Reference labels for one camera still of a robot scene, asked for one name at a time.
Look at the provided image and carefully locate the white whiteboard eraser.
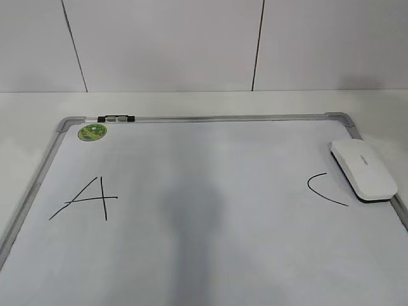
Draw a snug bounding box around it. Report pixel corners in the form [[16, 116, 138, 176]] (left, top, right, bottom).
[[330, 138, 398, 202]]

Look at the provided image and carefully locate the white whiteboard with grey frame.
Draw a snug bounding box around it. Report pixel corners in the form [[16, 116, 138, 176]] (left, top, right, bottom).
[[1, 113, 407, 305]]

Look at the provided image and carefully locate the round green magnet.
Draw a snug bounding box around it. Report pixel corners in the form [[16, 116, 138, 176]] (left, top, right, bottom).
[[78, 124, 107, 142]]

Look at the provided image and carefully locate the black hanging clip on frame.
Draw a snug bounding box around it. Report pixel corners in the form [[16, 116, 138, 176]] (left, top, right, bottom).
[[97, 115, 135, 123]]

